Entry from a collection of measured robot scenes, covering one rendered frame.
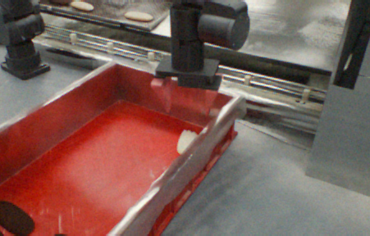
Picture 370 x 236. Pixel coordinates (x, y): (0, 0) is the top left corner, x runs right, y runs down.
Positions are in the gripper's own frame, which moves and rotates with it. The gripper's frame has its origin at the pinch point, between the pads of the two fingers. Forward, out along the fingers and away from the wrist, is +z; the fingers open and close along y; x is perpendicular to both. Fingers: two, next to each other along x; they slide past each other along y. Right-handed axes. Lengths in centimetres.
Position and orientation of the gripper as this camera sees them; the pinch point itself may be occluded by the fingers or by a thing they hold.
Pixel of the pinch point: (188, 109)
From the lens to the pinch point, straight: 68.0
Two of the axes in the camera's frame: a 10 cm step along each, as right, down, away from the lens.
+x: 2.4, -5.4, 8.0
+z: 0.1, 8.3, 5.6
